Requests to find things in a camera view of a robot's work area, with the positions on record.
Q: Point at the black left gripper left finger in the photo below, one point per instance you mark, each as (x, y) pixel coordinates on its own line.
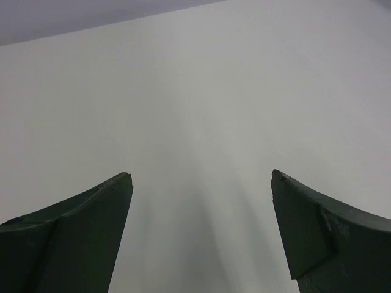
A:
(70, 246)

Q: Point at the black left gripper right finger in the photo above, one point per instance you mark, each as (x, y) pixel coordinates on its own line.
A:
(329, 245)

